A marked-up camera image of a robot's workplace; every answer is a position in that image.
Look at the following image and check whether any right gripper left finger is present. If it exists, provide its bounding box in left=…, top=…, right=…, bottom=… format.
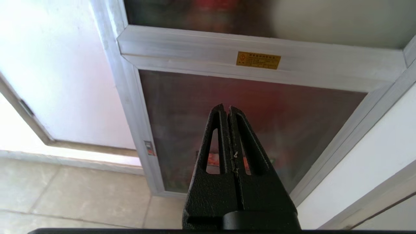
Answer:
left=182, top=104, right=236, bottom=230

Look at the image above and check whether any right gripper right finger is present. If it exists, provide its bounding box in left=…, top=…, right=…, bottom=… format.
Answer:
left=228, top=106, right=301, bottom=230

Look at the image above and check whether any frosted glass cabinet door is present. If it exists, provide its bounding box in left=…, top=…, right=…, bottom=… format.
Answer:
left=123, top=0, right=416, bottom=50
left=117, top=25, right=407, bottom=195

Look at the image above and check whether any yellow label sticker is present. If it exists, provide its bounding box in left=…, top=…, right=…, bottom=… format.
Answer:
left=236, top=51, right=281, bottom=70

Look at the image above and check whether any aluminium fire hydrant cabinet frame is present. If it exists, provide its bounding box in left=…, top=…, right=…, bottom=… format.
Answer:
left=90, top=0, right=416, bottom=207

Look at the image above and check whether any grey metal door frame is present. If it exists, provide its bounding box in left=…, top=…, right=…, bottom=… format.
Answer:
left=0, top=72, right=139, bottom=158

